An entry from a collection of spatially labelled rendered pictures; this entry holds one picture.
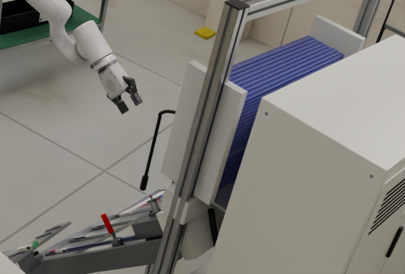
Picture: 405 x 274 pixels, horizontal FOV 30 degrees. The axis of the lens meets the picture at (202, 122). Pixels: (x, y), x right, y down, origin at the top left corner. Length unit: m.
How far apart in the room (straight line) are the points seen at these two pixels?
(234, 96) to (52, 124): 2.94
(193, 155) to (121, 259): 0.51
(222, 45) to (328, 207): 0.42
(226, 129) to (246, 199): 0.18
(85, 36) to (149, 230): 0.76
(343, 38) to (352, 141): 0.62
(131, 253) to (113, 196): 1.96
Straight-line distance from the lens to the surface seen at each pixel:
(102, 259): 2.24
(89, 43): 2.54
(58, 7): 2.50
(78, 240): 2.63
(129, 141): 4.53
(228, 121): 1.72
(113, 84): 2.54
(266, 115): 1.67
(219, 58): 1.66
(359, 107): 1.76
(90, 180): 4.16
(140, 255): 2.11
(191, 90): 1.76
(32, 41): 4.68
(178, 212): 1.88
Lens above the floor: 2.49
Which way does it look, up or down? 31 degrees down
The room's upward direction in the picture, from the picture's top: 15 degrees clockwise
